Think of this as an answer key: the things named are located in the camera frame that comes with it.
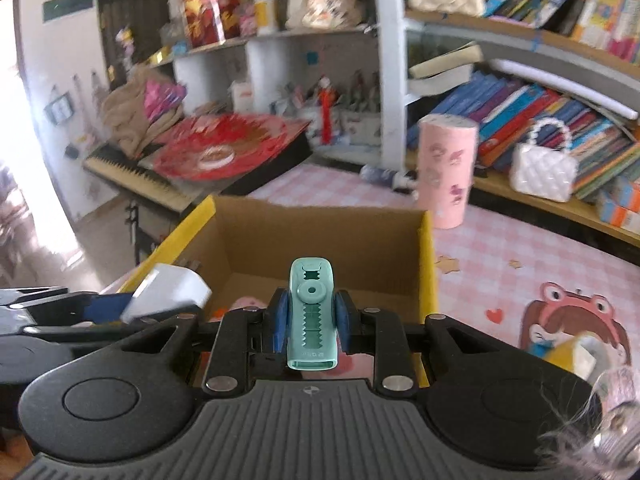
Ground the white red shelf box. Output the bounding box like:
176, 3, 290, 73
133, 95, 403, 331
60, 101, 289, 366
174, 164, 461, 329
231, 80, 253, 113

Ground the teal plastic clip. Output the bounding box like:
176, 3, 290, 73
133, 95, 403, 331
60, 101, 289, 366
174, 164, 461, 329
286, 257, 337, 372

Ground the black keyboard stand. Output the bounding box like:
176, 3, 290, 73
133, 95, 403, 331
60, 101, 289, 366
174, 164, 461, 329
125, 200, 156, 266

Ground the dark small pouch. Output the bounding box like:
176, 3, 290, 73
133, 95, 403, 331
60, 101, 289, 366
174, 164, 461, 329
360, 164, 418, 192

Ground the green wall sign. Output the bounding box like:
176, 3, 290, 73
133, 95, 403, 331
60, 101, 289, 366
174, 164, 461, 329
42, 0, 95, 23

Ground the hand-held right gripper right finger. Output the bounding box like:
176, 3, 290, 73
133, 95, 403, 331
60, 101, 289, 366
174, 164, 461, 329
332, 289, 506, 396

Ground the white rolled paper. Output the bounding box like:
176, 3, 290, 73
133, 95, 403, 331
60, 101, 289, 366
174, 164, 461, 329
490, 57, 640, 121

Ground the plain white box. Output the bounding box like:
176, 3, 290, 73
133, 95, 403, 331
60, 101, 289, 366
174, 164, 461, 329
120, 262, 212, 325

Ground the yellow cardboard box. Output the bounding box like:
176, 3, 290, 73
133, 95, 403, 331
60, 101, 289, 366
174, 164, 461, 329
100, 195, 441, 396

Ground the white wooden bookshelf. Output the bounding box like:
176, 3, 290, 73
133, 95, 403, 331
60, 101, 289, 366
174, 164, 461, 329
150, 0, 640, 246

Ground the white bottle yellow label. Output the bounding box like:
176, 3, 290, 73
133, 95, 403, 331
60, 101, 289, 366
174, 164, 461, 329
251, 0, 280, 36

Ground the pink small gift box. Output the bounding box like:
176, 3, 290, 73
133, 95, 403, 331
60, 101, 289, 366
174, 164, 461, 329
239, 4, 258, 37

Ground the electric piano keyboard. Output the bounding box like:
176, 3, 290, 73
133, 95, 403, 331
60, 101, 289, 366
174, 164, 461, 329
82, 142, 201, 213

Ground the pink cylinder container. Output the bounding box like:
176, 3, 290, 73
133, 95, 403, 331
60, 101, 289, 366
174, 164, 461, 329
415, 114, 479, 230

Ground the pink foil wrapping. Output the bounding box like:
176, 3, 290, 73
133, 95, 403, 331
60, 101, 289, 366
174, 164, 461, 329
144, 80, 187, 121

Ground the small wall picture frame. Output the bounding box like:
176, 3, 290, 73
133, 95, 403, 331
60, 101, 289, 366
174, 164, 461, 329
44, 92, 76, 123

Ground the pink checked printed tablecloth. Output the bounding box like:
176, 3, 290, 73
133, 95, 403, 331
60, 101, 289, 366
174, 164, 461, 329
245, 162, 640, 386

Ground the red festive gift bag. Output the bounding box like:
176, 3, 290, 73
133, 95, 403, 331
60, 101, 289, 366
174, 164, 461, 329
177, 0, 241, 48

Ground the white quilted pearl-handle handbag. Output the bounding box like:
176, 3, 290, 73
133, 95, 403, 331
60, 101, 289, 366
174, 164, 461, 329
509, 117, 578, 203

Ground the beige crumpled cloth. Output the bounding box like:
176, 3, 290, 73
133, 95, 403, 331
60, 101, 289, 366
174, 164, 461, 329
100, 65, 186, 157

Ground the red printed paper sheet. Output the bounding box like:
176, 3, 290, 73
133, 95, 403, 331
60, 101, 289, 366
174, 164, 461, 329
152, 112, 311, 183

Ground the orange blue carton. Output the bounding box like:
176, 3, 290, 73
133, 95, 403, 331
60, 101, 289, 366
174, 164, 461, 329
596, 192, 640, 235

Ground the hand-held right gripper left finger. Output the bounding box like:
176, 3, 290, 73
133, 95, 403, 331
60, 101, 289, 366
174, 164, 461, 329
114, 289, 291, 394

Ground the clear fuzzy ball ornament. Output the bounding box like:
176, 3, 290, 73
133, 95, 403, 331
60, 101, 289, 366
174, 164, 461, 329
537, 365, 640, 480

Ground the long row of slanted books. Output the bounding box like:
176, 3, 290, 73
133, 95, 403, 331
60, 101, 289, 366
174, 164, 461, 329
407, 70, 640, 201

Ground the white pen holder box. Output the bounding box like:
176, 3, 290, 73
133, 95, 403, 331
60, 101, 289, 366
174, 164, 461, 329
335, 72, 383, 147

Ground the red slim doll ornament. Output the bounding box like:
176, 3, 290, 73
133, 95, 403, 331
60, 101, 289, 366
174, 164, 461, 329
316, 75, 337, 146

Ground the yellow tape roll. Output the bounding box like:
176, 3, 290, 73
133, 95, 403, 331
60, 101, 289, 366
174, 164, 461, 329
542, 332, 608, 386

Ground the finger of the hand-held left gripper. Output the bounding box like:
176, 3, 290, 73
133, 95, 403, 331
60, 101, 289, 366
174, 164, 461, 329
0, 286, 135, 323
22, 316, 153, 340

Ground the small hanging wall plush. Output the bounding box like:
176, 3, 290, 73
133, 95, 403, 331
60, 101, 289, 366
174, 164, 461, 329
115, 27, 136, 61

